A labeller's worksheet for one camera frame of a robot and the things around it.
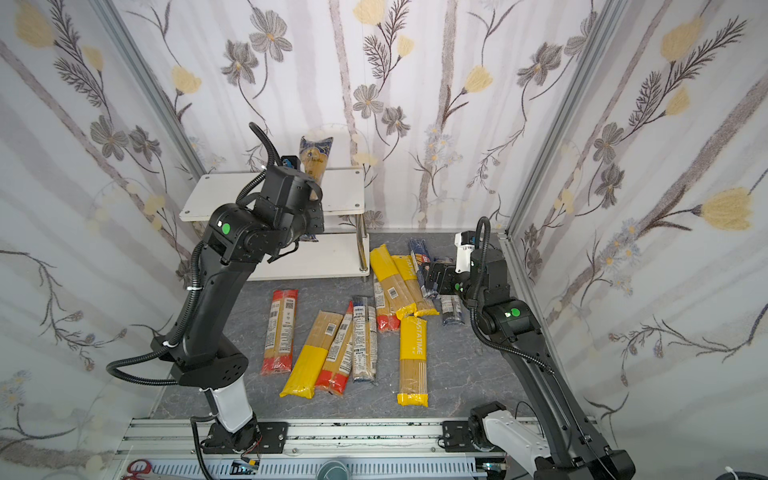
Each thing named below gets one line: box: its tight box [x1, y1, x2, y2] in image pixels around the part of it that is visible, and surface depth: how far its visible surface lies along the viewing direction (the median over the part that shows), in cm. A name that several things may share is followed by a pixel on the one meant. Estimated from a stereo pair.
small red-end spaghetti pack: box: [377, 307, 401, 331], surface depth 95 cm
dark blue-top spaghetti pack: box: [299, 136, 334, 200], surface depth 68 cm
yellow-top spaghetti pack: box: [370, 244, 417, 320], surface depth 100 cm
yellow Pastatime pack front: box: [397, 316, 429, 407], surface depth 86 cm
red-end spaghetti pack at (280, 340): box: [261, 289, 298, 375], surface depth 92 cm
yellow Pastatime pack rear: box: [391, 255, 440, 316], surface depth 103 cm
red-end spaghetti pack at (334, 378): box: [316, 301, 353, 396], surface depth 85 cm
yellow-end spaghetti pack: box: [280, 310, 344, 400], surface depth 87 cm
